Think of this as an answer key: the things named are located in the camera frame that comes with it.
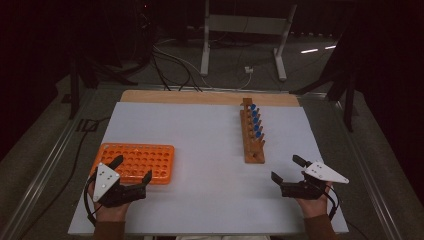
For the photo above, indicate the orange plastic test tube rack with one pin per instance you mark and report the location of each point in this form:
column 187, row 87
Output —
column 156, row 161

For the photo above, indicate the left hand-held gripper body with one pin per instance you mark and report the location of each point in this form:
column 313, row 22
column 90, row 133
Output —
column 105, row 181

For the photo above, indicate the wooden test tube rack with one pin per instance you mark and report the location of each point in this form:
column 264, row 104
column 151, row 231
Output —
column 255, row 156

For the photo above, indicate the metal floor rail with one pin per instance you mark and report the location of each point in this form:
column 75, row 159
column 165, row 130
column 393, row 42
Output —
column 43, row 166
column 366, row 173

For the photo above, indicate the white board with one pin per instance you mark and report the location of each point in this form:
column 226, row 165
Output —
column 206, row 190

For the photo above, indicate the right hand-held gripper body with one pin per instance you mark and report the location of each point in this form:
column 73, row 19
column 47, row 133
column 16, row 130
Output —
column 320, row 173

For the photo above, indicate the person's left hand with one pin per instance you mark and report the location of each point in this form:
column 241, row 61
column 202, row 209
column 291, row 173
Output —
column 111, row 212

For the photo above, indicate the white plug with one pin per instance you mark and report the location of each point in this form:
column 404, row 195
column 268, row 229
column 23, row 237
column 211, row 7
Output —
column 248, row 70

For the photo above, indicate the black metal stand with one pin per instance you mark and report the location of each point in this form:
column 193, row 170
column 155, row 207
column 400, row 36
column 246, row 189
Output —
column 348, row 100
column 74, row 90

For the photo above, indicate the white metal stand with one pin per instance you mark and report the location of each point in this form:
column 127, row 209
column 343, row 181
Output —
column 246, row 24

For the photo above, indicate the person's right hand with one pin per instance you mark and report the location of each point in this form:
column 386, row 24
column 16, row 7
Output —
column 314, row 207

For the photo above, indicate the blue capped glass test tube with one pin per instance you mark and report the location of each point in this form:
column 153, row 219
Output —
column 257, row 127
column 253, row 107
column 255, row 113
column 258, row 134
column 256, row 120

